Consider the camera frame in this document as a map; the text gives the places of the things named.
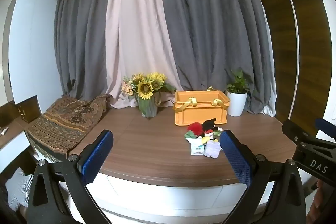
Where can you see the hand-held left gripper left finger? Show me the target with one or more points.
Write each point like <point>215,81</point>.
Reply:
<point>97,158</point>

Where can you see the pale lavender folded socks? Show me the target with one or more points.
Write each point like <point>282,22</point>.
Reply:
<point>212,149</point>

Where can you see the grey-green ribbed flower pot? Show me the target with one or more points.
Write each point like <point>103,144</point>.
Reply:
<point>149,108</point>

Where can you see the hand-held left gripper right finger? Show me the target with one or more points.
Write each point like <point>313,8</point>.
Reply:
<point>236,158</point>

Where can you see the white sheer curtain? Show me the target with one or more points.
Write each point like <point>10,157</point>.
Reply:
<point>269,109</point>

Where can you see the red and green fluffy toy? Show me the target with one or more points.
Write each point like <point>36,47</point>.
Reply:
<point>194,129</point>

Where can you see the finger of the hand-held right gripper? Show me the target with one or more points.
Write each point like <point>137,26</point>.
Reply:
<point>302,136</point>
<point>326,127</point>

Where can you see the wide grey curtain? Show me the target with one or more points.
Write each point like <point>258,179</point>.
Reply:
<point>210,29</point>

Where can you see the orange plastic crate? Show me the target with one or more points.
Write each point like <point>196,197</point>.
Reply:
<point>200,113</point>

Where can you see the small white tube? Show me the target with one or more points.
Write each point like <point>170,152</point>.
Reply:
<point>3,131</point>

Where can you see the small green plush toy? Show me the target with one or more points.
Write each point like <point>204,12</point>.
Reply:
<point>216,138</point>

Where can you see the blue cartoon tissue pack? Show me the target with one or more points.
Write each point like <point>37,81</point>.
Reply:
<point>197,148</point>

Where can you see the person's right hand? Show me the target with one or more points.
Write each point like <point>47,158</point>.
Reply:
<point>317,195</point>

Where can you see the wooden side cabinet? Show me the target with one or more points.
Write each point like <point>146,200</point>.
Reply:
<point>27,111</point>

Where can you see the striped cloth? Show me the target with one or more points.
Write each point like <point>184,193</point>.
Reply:
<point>18,187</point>

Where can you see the narrow grey curtain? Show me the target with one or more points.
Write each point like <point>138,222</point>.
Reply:
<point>81,43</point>

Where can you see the brown patterned cloth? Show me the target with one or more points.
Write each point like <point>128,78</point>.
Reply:
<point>63,121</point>

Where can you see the black mouse plush toy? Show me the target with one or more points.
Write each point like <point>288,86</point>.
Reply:
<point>208,125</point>

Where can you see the white plant pot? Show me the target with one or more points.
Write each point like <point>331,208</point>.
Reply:
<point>237,104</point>

